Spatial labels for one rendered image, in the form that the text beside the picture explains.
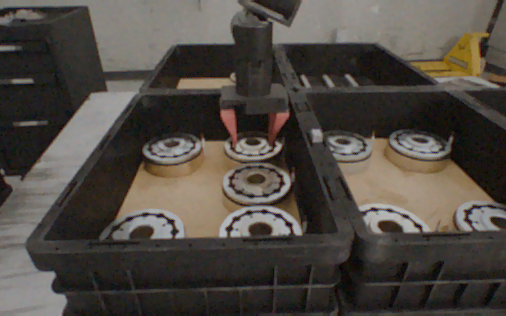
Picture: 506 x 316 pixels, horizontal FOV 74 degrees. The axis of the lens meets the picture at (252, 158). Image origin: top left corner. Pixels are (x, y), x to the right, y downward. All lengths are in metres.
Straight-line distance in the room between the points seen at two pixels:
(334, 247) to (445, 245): 0.10
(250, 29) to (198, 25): 3.25
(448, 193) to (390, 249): 0.29
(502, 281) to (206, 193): 0.38
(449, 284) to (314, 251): 0.16
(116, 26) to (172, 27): 0.55
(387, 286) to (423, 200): 0.21
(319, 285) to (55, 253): 0.24
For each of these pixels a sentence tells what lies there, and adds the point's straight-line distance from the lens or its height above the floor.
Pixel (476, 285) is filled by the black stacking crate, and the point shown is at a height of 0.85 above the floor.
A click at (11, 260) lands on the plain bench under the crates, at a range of 0.73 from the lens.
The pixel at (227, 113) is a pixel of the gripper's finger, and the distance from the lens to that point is 0.54.
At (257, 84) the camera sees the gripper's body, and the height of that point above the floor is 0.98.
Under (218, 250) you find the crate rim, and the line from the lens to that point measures 0.31.
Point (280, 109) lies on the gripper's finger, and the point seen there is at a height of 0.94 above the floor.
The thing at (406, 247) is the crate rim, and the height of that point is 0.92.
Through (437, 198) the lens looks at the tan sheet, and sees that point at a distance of 0.59.
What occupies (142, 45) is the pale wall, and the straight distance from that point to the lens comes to 3.84.
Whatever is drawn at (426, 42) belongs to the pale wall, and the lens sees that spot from 4.54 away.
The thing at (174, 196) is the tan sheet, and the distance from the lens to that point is 0.53.
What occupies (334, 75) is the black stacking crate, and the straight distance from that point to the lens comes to 1.08.
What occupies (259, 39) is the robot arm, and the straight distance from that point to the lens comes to 0.50.
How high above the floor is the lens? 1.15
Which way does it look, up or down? 31 degrees down
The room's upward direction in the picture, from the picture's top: straight up
